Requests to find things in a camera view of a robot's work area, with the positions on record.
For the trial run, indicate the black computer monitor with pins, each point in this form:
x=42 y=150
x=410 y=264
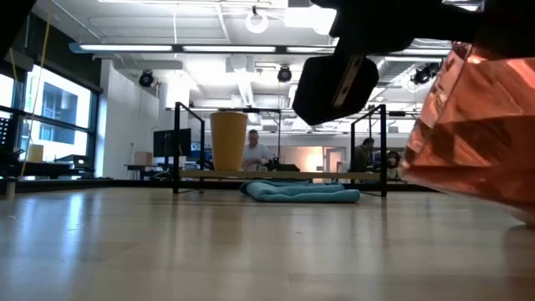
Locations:
x=171 y=143

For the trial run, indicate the wooden shelf with black frame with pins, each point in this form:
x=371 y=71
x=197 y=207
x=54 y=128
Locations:
x=284 y=174

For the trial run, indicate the pale yellow box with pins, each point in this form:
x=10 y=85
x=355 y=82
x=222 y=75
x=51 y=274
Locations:
x=35 y=153

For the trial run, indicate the silver ventilation duct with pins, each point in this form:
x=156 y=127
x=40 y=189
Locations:
x=393 y=69

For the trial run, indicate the person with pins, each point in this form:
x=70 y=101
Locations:
x=256 y=152
x=363 y=154
x=393 y=165

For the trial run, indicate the faceted translucent red cup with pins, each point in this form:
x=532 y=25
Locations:
x=472 y=138

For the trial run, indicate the dark desk by window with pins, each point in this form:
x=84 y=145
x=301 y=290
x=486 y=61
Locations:
x=42 y=168

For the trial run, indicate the black perforated equipment stand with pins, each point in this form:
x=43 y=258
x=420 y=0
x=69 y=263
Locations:
x=4 y=134

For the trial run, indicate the tall mustard yellow cup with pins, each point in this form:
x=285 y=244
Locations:
x=228 y=142

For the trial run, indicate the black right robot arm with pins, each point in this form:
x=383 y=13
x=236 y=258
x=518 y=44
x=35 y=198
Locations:
x=480 y=25

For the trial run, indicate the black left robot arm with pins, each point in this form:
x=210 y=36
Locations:
x=10 y=16

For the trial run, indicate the black background robot arm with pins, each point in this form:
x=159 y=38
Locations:
x=284 y=167

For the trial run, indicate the black ceiling spotlight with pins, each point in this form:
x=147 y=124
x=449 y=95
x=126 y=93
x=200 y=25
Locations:
x=423 y=75
x=146 y=78
x=284 y=74

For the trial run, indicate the long ceiling light strip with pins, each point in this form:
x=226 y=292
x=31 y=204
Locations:
x=167 y=48

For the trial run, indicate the cardboard box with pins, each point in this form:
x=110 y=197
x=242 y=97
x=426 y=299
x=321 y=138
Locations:
x=143 y=158

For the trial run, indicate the folded teal cloth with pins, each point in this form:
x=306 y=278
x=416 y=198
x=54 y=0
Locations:
x=301 y=194

